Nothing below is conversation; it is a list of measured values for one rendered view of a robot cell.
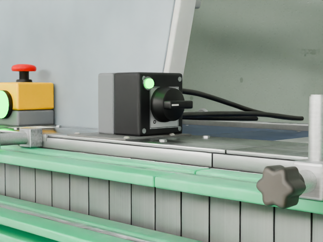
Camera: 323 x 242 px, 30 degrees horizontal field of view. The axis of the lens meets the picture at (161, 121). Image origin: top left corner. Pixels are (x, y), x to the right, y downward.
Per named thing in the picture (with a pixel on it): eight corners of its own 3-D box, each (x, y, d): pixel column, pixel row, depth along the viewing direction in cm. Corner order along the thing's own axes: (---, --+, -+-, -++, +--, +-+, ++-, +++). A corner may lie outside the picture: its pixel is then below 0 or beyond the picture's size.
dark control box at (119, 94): (143, 130, 85) (96, 134, 79) (143, 74, 84) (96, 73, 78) (187, 134, 79) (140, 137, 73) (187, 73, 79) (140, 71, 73)
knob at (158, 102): (174, 121, 77) (194, 122, 75) (149, 122, 74) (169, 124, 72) (174, 86, 77) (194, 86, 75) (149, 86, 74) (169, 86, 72)
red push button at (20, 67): (6, 84, 98) (6, 64, 98) (27, 85, 101) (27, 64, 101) (20, 84, 96) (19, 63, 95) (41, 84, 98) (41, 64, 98)
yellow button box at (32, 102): (32, 123, 104) (-6, 125, 99) (32, 79, 104) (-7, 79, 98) (56, 125, 99) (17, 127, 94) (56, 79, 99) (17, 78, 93)
